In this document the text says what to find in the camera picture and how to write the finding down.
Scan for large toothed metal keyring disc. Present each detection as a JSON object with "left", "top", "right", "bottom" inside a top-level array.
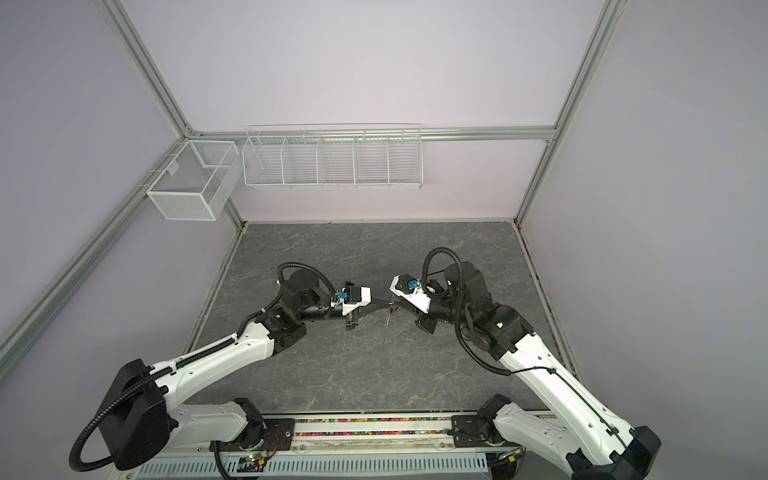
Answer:
[{"left": 382, "top": 303, "right": 397, "bottom": 347}]

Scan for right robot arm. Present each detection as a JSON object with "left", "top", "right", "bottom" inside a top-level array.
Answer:
[{"left": 390, "top": 247, "right": 662, "bottom": 479}]

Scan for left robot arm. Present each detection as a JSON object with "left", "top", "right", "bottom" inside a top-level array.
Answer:
[{"left": 68, "top": 262, "right": 373, "bottom": 472}]

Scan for small circuit board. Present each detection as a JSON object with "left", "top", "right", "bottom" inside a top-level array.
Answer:
[{"left": 236, "top": 456, "right": 267, "bottom": 473}]

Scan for white mesh box basket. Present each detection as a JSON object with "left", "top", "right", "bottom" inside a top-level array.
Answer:
[{"left": 147, "top": 140, "right": 243, "bottom": 221}]

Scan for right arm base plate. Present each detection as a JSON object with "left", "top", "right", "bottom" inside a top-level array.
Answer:
[{"left": 448, "top": 414, "right": 513, "bottom": 448}]

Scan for aluminium rail with coloured beads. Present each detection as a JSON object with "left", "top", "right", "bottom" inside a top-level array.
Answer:
[{"left": 143, "top": 409, "right": 625, "bottom": 458}]

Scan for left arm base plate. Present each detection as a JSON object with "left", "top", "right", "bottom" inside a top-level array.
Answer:
[{"left": 219, "top": 417, "right": 296, "bottom": 453}]

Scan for white wire shelf basket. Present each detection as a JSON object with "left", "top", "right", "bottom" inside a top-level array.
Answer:
[{"left": 241, "top": 123, "right": 424, "bottom": 189}]

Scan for white slotted cable duct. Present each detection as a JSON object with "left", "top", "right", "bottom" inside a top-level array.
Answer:
[{"left": 137, "top": 452, "right": 490, "bottom": 479}]

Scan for aluminium frame profiles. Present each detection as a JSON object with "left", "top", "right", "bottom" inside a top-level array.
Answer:
[{"left": 0, "top": 0, "right": 631, "bottom": 385}]

